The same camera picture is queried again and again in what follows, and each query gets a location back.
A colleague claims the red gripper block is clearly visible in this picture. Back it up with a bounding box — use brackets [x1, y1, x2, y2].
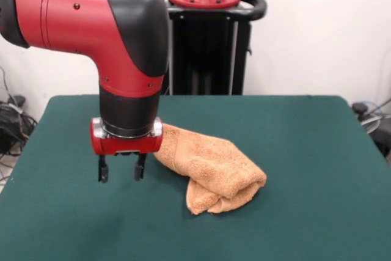
[90, 116, 165, 184]

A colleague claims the orange terry towel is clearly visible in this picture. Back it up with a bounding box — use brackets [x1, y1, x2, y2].
[154, 123, 268, 215]

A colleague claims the dark green table cloth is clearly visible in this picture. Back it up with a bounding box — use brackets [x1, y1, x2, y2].
[0, 94, 391, 261]

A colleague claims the black grey stand foot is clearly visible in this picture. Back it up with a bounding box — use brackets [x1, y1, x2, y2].
[6, 94, 27, 108]
[351, 101, 391, 158]

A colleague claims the black floor cable bundle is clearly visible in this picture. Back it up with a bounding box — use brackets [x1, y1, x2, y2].
[0, 65, 39, 186]

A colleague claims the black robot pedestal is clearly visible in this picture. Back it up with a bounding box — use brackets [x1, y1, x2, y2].
[155, 0, 268, 96]

